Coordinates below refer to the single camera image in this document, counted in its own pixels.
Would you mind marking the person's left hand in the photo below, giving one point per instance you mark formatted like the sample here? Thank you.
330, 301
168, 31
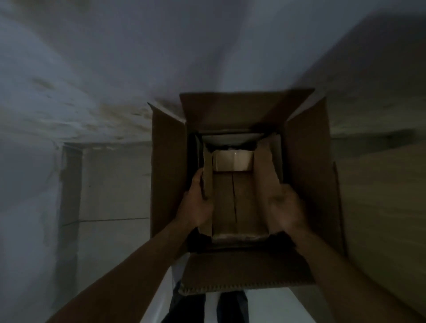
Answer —
194, 208

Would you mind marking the person's right hand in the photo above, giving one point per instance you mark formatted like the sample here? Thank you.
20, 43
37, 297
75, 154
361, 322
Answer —
289, 213

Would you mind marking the person's left thumb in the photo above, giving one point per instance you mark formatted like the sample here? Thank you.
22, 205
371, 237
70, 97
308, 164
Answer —
199, 184

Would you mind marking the person's right fingers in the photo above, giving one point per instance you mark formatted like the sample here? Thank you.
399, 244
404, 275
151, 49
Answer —
289, 193

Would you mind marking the brown cardboard insert tray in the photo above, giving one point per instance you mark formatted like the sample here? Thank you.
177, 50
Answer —
243, 199

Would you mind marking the person's left forearm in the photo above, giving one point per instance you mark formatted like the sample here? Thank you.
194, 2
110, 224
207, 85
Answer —
133, 279

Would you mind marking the person's right forearm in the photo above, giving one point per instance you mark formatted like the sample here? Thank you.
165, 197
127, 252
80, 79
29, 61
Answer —
349, 283

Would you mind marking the large brown cardboard box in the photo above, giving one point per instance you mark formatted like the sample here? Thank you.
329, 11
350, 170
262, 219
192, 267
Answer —
309, 173

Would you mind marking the person's dark trousers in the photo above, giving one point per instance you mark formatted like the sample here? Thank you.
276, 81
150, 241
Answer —
206, 307

